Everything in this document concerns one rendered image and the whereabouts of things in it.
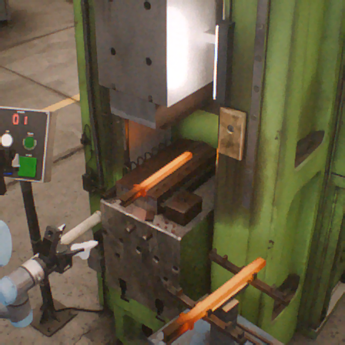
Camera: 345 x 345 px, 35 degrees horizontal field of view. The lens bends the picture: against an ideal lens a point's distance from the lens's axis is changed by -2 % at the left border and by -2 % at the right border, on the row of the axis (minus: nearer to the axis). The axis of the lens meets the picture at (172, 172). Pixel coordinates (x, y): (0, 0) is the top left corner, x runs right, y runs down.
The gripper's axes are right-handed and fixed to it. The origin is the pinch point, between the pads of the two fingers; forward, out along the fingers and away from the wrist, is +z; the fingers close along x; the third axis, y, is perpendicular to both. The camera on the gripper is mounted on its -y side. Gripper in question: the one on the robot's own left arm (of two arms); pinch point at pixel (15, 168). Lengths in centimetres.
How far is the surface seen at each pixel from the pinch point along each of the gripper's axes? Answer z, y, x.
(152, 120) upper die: -10, 22, -52
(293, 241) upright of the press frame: 47, -21, -105
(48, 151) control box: 13.5, 6.8, -7.1
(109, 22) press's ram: -19, 52, -37
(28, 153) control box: 10.4, 5.2, 0.3
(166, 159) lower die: 28, 8, -51
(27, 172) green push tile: 9.7, -2.3, -0.4
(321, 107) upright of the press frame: 18, 34, -109
